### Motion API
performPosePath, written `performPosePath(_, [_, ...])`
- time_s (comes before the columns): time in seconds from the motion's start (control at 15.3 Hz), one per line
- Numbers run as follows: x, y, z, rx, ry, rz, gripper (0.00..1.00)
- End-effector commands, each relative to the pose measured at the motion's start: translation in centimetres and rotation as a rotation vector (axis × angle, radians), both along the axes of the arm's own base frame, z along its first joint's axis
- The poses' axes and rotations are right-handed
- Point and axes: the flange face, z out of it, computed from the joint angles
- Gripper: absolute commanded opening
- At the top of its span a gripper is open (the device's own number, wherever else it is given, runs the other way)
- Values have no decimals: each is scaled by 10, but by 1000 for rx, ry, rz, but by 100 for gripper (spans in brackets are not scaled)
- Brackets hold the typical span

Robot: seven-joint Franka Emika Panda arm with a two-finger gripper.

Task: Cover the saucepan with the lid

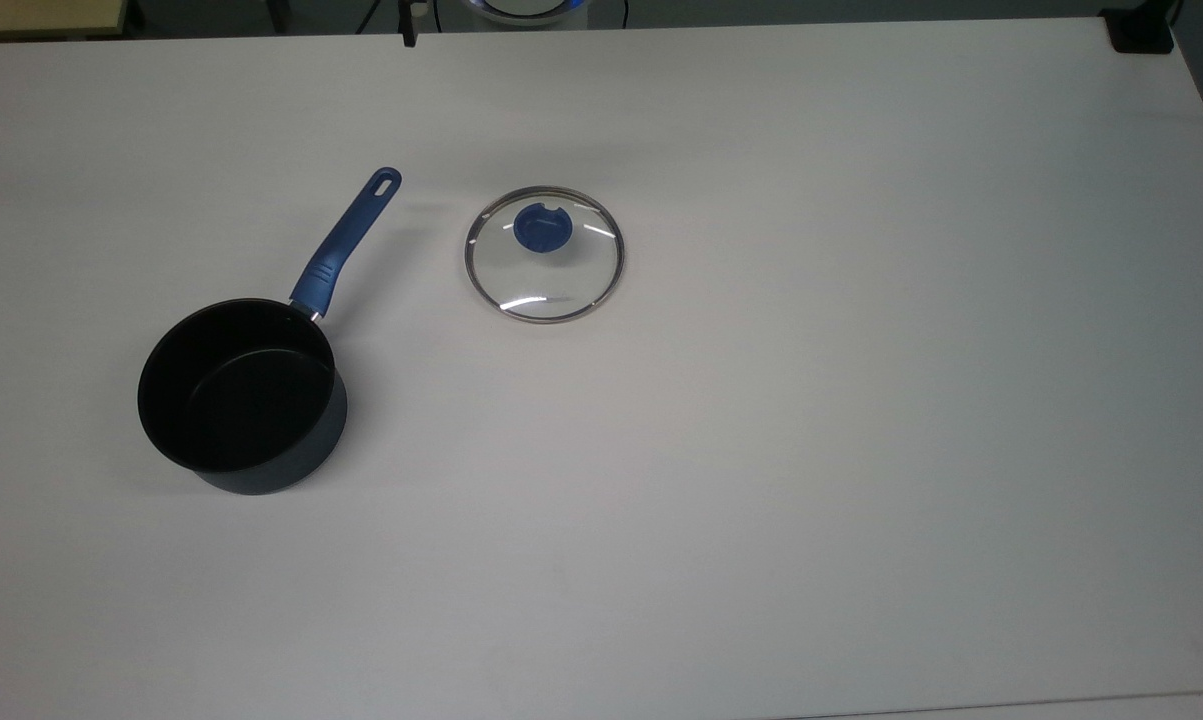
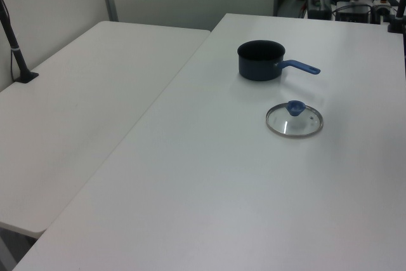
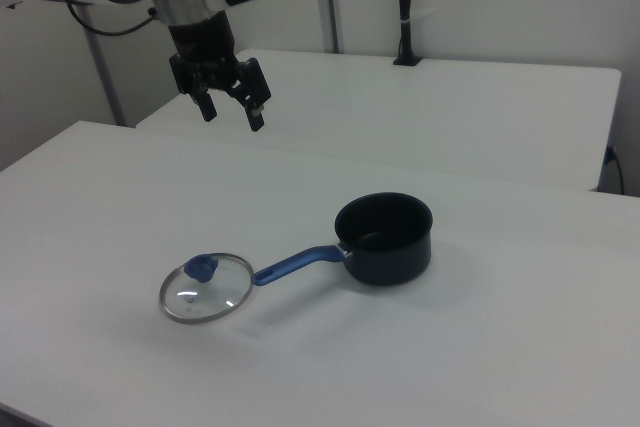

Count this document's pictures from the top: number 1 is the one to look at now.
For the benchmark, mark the light wooden table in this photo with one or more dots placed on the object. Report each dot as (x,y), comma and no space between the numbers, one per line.
(31,15)

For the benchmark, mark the small black upright post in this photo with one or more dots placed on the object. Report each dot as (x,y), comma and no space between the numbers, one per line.
(410,28)

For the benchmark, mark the black table clamp block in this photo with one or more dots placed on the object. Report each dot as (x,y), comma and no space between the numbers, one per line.
(1141,32)

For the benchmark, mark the glass lid with blue knob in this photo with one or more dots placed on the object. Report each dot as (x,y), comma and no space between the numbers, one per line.
(541,229)

